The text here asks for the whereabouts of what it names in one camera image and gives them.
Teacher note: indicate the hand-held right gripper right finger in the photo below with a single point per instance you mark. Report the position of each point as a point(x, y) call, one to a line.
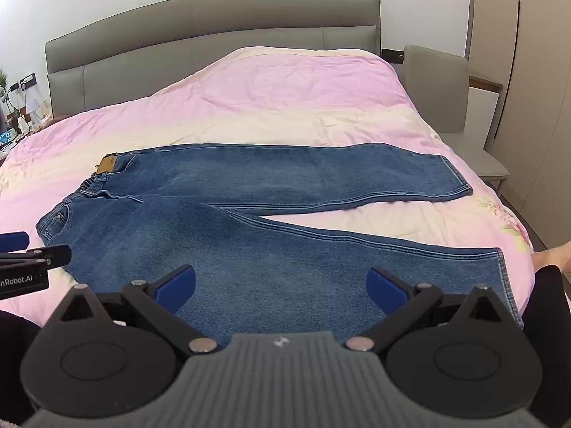
point(384, 290)

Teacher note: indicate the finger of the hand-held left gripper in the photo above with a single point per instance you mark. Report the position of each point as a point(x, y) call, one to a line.
point(13, 241)
point(49, 256)

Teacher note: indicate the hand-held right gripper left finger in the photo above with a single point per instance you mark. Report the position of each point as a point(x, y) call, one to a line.
point(178, 287)

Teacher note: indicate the blue denim pants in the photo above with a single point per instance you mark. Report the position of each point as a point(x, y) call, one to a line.
point(267, 178)

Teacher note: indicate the dark cloth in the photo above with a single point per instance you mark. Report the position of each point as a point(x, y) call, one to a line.
point(551, 303)
point(15, 356)

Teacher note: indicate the cluttered nightstand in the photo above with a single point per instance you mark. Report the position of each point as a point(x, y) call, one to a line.
point(13, 133)

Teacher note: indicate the green plant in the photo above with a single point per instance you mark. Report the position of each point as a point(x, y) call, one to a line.
point(3, 81)

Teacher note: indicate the person's bare leg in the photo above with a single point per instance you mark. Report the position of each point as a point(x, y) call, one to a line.
point(555, 258)

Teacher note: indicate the grey chair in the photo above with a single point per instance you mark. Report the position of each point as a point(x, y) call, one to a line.
point(437, 89)

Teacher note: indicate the white side cabinet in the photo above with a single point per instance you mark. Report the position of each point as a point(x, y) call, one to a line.
point(484, 107)

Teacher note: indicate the pink and cream blanket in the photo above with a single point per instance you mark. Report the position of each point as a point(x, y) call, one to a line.
point(290, 98)

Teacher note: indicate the beige wardrobe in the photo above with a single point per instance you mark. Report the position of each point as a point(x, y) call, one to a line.
point(544, 98)

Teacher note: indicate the grey padded headboard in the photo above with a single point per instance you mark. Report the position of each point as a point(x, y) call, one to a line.
point(200, 31)

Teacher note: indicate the wall socket strip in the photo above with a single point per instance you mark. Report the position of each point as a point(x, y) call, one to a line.
point(26, 80)

